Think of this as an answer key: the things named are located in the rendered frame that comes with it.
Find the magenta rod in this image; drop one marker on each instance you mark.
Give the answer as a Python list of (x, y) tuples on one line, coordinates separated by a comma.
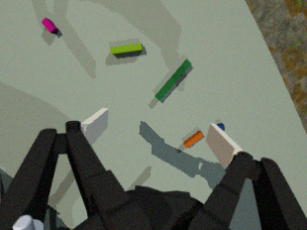
[(49, 25)]

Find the orange rod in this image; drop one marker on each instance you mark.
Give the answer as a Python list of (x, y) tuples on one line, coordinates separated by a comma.
[(194, 138)]

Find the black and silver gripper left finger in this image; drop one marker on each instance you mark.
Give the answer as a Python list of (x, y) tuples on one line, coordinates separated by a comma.
[(24, 204)]

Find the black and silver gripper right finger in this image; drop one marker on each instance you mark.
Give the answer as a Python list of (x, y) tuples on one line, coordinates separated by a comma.
[(277, 206)]

